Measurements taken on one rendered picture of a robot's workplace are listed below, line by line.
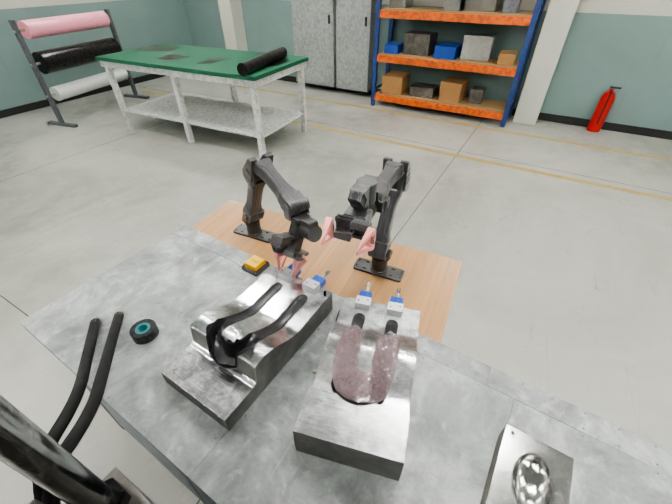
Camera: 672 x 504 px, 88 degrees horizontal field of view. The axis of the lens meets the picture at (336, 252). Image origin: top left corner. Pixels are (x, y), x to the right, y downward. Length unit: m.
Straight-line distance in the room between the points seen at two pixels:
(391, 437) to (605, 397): 1.67
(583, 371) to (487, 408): 1.39
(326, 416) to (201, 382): 0.37
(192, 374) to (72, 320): 0.57
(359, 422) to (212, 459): 0.38
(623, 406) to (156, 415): 2.16
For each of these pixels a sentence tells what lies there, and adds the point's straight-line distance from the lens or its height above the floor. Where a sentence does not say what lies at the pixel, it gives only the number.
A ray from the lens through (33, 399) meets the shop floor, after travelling 2.54.
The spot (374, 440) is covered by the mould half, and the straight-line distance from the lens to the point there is 0.91.
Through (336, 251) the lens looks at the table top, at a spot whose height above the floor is 0.80.
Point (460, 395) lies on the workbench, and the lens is 1.13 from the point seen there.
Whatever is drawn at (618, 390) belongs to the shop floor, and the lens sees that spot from 2.50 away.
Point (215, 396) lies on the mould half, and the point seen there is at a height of 0.86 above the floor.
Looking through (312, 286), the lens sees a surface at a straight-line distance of 1.18.
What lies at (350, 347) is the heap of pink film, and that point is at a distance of 1.02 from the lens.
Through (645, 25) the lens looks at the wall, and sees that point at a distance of 6.05.
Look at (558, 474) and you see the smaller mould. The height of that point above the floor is 0.87.
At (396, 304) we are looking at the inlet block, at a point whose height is 0.88.
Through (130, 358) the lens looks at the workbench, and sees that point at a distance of 1.31.
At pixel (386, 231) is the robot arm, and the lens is 1.29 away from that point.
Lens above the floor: 1.75
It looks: 39 degrees down
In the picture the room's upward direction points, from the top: straight up
